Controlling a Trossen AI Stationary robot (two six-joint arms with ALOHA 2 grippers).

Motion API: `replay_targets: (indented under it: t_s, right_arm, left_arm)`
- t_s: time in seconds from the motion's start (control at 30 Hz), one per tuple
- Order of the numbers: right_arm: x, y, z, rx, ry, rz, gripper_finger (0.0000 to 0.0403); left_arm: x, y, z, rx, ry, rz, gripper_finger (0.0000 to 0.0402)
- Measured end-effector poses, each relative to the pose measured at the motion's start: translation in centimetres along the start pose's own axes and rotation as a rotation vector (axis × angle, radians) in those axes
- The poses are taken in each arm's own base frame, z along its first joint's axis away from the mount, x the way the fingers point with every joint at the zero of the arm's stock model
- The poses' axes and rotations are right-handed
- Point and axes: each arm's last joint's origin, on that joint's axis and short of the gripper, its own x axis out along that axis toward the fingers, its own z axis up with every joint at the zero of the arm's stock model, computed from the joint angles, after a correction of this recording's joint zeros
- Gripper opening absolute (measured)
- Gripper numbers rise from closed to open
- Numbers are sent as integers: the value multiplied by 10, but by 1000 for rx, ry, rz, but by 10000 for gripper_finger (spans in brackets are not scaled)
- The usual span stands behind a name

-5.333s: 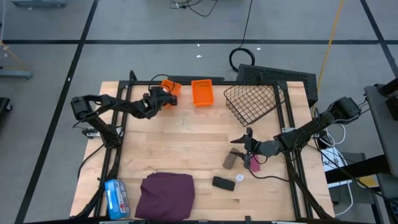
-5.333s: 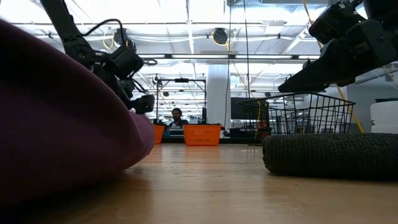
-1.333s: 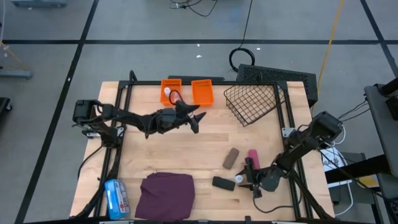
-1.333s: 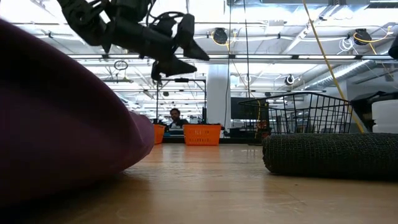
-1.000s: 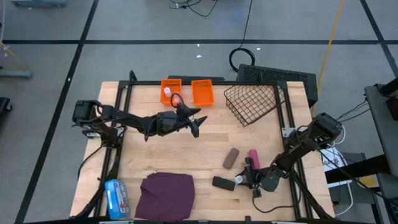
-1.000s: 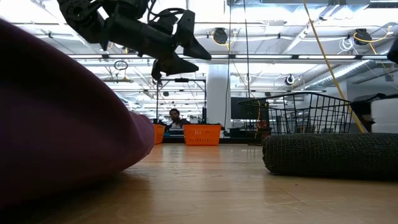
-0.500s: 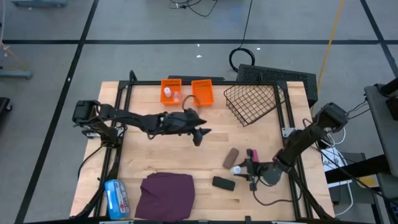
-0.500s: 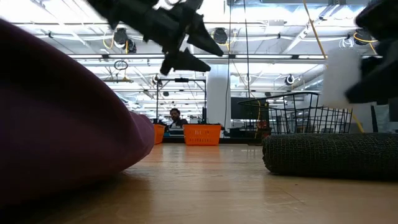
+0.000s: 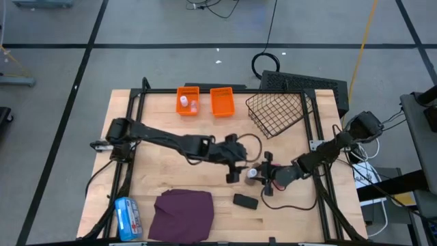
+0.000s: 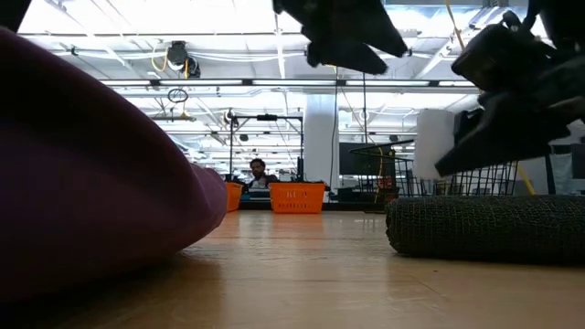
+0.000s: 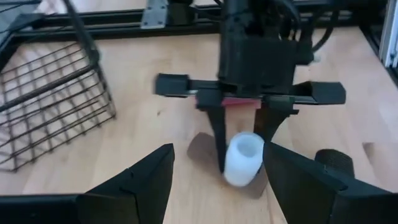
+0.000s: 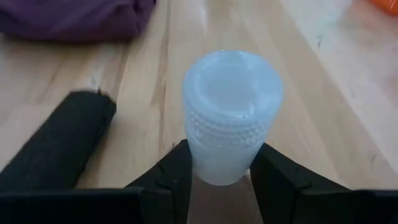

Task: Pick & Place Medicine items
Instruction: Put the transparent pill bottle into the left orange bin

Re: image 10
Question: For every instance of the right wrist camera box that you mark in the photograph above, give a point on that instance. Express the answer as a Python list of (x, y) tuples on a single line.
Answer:
[(498, 55)]

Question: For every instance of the orange plastic basket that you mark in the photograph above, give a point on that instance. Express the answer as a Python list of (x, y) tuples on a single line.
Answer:
[(297, 198), (234, 196)]

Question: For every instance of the black background rig frame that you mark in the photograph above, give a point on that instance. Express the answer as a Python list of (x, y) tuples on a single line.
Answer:
[(267, 117)]

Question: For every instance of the long ceiling light bar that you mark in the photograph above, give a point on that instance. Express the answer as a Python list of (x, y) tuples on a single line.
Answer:
[(292, 82)]

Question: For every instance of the white plastic medicine bottle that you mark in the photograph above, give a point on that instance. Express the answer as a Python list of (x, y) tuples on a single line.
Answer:
[(429, 141)]

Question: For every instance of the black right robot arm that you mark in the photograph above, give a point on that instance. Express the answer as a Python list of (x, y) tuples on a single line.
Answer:
[(566, 23)]

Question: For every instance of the white pillar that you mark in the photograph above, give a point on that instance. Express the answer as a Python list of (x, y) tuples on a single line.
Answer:
[(320, 137)]

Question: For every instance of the black aluminium table frame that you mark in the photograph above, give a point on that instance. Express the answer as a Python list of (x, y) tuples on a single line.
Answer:
[(338, 206)]

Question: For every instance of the maroon cloth pouch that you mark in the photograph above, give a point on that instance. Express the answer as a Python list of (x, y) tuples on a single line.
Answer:
[(91, 183)]

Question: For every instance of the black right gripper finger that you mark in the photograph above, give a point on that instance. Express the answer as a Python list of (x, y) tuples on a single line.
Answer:
[(503, 141), (466, 125)]

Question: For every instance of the person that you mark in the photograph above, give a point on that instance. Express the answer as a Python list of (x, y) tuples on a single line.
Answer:
[(258, 169)]

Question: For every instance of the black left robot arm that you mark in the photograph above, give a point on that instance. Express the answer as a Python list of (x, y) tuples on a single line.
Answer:
[(9, 9)]

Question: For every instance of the dark monitor screen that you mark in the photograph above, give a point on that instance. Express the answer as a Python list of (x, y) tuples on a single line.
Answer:
[(361, 164)]

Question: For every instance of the dark bandage roll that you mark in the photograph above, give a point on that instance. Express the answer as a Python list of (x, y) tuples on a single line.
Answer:
[(480, 228)]

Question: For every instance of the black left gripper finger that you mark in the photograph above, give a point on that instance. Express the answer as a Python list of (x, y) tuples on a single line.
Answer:
[(343, 57), (352, 23)]

